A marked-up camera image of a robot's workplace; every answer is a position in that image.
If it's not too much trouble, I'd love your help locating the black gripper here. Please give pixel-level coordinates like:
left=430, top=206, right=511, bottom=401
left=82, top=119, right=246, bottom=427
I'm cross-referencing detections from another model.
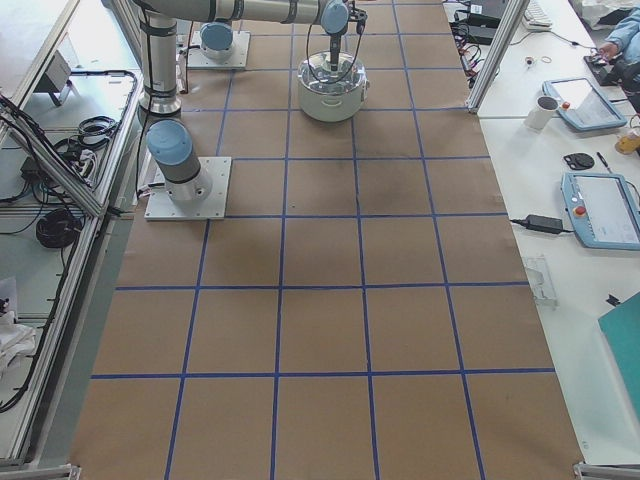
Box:
left=329, top=32, right=342, bottom=66

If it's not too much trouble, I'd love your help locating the glass pot lid with knob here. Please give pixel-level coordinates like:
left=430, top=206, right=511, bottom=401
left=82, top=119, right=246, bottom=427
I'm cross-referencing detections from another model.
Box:
left=297, top=51, right=368, bottom=96

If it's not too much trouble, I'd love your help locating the pale green cooking pot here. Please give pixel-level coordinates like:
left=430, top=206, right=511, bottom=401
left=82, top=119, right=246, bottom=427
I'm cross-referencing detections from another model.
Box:
left=297, top=76, right=370, bottom=123

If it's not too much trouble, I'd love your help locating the white mug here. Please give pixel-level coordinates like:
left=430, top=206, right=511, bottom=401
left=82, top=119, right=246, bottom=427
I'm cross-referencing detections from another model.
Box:
left=524, top=95, right=559, bottom=131

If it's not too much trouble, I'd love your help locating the upper blue teach pendant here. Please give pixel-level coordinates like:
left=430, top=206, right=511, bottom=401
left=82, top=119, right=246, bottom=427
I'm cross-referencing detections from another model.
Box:
left=542, top=77, right=627, bottom=132

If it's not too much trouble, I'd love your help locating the blue teach pendant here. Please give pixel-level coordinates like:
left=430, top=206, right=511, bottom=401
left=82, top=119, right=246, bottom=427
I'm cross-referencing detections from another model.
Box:
left=560, top=172, right=639, bottom=251
left=542, top=77, right=627, bottom=132

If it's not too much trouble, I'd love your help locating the black round disc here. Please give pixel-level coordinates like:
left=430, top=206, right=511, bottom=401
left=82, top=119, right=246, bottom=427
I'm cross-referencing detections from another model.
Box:
left=563, top=152, right=595, bottom=171

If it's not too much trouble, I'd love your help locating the brown paper table mat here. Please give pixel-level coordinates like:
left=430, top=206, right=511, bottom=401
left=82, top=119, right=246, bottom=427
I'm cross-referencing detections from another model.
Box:
left=70, top=1, right=581, bottom=479

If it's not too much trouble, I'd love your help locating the black power brick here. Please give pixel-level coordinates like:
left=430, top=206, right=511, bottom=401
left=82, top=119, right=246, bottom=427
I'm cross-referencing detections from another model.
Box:
left=524, top=214, right=565, bottom=235

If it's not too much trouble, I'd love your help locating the black pen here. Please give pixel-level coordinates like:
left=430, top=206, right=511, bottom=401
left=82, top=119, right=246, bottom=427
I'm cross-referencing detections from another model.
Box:
left=596, top=152, right=613, bottom=174

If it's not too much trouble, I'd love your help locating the clear plastic holder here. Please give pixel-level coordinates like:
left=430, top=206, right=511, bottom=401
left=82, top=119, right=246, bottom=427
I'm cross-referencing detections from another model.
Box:
left=522, top=255, right=558, bottom=309

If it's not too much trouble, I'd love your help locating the lower blue teach pendant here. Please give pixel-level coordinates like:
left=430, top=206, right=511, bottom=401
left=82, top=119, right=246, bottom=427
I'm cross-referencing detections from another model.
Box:
left=560, top=172, right=639, bottom=251

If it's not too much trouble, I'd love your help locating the teal board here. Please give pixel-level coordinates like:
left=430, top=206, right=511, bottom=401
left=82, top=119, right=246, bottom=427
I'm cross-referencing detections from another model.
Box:
left=599, top=295, right=639, bottom=398

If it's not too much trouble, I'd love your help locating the aluminium frame post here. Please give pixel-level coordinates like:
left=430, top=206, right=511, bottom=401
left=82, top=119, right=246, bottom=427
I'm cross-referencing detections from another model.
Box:
left=466, top=0, right=529, bottom=114

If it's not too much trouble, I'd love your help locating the coiled black cable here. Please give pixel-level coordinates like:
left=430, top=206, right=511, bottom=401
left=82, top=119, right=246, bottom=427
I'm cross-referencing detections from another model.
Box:
left=34, top=207, right=84, bottom=250

